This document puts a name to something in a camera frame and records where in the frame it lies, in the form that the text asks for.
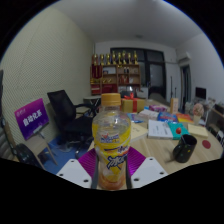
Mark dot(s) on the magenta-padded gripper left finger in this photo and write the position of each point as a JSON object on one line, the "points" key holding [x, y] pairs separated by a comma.
{"points": [[74, 170]]}

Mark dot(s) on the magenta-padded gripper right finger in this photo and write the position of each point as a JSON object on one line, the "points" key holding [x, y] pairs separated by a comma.
{"points": [[148, 169]]}

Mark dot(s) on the yellow drink bottle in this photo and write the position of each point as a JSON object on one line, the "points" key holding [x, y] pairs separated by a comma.
{"points": [[111, 133]]}

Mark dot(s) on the white book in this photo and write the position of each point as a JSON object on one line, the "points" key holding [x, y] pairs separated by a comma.
{"points": [[159, 129]]}

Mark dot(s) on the black mug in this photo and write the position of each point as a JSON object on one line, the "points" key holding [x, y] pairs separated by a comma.
{"points": [[185, 149]]}

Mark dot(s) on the black chair backrest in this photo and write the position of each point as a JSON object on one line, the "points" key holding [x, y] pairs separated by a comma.
{"points": [[28, 156]]}

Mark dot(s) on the red-tipped stick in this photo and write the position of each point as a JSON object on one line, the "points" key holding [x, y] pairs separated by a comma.
{"points": [[178, 130]]}

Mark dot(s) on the teal book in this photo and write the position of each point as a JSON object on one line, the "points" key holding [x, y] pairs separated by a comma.
{"points": [[181, 127]]}

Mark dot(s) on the black office chair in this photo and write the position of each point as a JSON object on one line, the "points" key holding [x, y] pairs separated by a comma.
{"points": [[68, 116]]}

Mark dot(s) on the blue picture book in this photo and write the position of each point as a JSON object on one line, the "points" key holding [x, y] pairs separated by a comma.
{"points": [[167, 117]]}

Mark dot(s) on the pink patterned box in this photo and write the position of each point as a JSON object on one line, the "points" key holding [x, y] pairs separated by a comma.
{"points": [[157, 108]]}

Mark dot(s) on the orange book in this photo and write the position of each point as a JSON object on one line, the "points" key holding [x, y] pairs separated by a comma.
{"points": [[185, 118]]}

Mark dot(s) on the pale yellow notepad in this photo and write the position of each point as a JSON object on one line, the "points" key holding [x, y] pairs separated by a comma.
{"points": [[198, 130]]}

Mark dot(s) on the flat round red coaster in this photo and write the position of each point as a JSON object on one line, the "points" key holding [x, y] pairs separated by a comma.
{"points": [[206, 144]]}

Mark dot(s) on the yellow gift box, red ribbon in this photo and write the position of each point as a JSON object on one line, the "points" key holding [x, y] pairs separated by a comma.
{"points": [[133, 105]]}

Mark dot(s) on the purple sign on stand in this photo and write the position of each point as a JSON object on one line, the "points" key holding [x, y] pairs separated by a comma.
{"points": [[31, 118]]}

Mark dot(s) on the tall tan carton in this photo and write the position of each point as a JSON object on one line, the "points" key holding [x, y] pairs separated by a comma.
{"points": [[174, 106]]}

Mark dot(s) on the flower bouquet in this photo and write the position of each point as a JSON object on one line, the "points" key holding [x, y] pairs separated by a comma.
{"points": [[198, 110]]}

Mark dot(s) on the black computer monitor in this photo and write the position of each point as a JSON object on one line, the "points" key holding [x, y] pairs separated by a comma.
{"points": [[200, 93]]}

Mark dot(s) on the dark glass door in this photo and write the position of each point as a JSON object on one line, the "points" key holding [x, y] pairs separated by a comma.
{"points": [[155, 73]]}

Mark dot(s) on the wooden shelf unit with trophies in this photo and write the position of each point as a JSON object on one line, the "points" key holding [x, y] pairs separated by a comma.
{"points": [[115, 75]]}

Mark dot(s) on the white air conditioner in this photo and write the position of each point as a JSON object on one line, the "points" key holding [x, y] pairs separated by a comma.
{"points": [[185, 56]]}

